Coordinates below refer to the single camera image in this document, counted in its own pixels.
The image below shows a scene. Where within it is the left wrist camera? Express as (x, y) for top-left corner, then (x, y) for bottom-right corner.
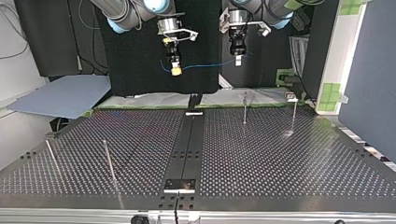
(219, 7), (273, 38)

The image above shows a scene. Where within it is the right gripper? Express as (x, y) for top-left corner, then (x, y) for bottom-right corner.
(163, 38), (184, 77)

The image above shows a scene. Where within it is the metal post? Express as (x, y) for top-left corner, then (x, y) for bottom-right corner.
(102, 139), (120, 188)
(242, 91), (248, 125)
(45, 139), (64, 180)
(285, 91), (300, 121)

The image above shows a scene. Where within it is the black panel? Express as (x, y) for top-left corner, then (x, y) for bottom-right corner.
(94, 0), (222, 97)

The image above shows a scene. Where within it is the black cabinet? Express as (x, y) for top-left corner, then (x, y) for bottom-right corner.
(13, 0), (109, 77)

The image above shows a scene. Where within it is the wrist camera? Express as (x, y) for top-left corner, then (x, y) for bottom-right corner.
(219, 7), (273, 38)
(156, 27), (200, 44)

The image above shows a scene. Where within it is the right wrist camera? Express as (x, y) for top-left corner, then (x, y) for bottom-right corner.
(156, 27), (200, 44)

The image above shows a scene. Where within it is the blue cable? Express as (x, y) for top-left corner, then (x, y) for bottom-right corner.
(159, 58), (238, 77)

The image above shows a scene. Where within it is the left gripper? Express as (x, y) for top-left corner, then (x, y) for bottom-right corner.
(229, 25), (248, 67)

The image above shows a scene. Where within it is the grey board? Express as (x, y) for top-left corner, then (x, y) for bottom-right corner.
(7, 74), (112, 120)

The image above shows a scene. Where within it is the black cable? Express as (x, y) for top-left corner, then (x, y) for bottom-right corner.
(262, 0), (295, 23)
(0, 3), (30, 61)
(128, 0), (145, 32)

